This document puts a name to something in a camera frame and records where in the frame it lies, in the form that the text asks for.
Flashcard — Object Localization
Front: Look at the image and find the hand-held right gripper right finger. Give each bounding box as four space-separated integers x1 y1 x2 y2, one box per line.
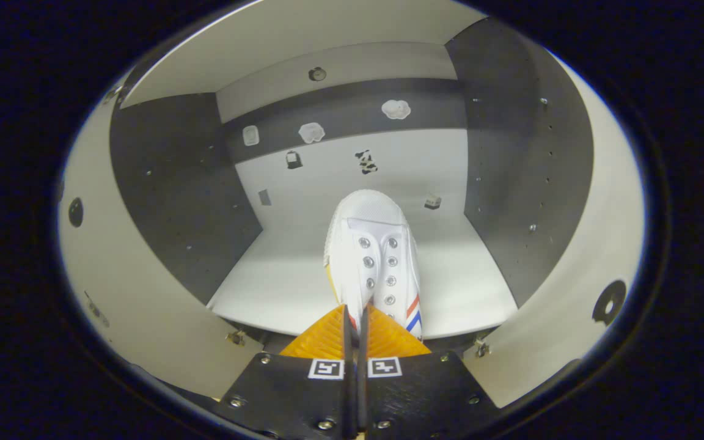
357 304 502 440

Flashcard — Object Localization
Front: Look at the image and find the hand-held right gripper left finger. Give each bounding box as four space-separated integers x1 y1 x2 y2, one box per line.
214 304 356 440

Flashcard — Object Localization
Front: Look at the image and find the white cabinet door camera sticker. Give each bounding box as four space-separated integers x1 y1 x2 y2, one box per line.
57 73 265 401

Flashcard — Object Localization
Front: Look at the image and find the white cabinet door calendar sticker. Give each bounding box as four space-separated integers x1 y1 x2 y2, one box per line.
462 55 646 409

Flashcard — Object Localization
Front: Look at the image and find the white canvas shoe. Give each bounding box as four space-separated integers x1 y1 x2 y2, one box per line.
323 188 424 341

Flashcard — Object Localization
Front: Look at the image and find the white shoe cabinet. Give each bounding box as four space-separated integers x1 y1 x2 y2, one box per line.
108 15 594 355

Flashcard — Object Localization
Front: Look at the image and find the white cabinet shelf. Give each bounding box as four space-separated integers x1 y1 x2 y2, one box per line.
119 0 488 111

